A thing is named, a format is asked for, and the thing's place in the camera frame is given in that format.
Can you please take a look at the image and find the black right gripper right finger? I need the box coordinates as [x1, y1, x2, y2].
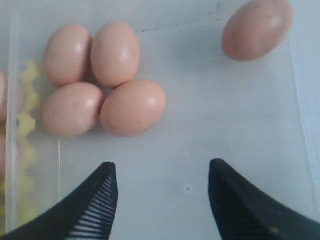
[208, 158, 320, 240]

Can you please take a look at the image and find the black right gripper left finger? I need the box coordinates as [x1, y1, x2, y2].
[1, 162, 117, 240]

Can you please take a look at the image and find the brown egg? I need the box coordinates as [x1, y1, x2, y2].
[100, 80, 166, 137]
[42, 24, 93, 87]
[0, 133, 6, 176]
[42, 82, 105, 137]
[222, 0, 294, 62]
[90, 20, 141, 88]

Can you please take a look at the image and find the yellow plastic egg tray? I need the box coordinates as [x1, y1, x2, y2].
[0, 59, 42, 232]

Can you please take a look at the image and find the clear plastic container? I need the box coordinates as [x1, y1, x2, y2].
[8, 0, 320, 240]

